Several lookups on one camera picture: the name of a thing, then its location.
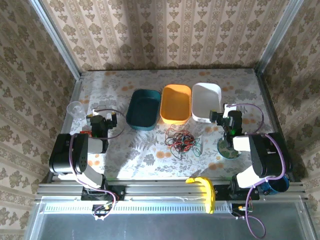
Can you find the grey metal sheet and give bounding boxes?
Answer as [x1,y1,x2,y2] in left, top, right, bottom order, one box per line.
[24,196,315,240]

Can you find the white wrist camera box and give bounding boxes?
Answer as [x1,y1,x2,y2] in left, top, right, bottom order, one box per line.
[223,103,238,118]
[92,108,113,120]

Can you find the slotted white cable duct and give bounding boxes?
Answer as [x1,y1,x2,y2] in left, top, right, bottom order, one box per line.
[43,199,236,215]

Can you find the yellow banana-shaped holder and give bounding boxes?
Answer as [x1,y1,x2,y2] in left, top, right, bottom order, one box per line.
[185,176,216,215]

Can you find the red cable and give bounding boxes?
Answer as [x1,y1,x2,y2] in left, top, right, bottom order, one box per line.
[164,124,194,154]

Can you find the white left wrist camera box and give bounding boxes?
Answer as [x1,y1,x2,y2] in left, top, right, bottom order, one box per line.
[92,108,113,120]

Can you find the round leaf-patterned plate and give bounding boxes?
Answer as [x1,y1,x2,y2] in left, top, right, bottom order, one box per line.
[216,137,242,160]

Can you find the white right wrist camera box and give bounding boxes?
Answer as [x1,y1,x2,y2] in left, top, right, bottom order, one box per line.
[223,103,238,118]

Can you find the orange plastic bin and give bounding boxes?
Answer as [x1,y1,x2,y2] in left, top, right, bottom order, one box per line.
[159,84,193,125]

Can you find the teal plastic bin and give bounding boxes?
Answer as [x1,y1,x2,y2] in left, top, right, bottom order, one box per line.
[125,89,162,132]

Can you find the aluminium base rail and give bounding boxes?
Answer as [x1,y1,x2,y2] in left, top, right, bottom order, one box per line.
[34,180,307,201]

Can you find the blue cup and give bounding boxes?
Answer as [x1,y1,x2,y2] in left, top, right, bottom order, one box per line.
[259,174,291,196]

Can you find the black power connector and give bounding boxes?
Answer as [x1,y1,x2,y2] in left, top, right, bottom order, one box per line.
[91,203,113,221]
[231,203,254,220]

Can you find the clear plastic cup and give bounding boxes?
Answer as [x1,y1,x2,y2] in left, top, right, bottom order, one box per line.
[66,101,85,121]

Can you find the aluminium frame post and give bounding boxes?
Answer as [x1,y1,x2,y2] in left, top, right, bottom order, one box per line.
[29,0,84,81]
[255,0,305,75]

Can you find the white plastic bin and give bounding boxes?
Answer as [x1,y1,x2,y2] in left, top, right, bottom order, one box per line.
[191,82,222,124]

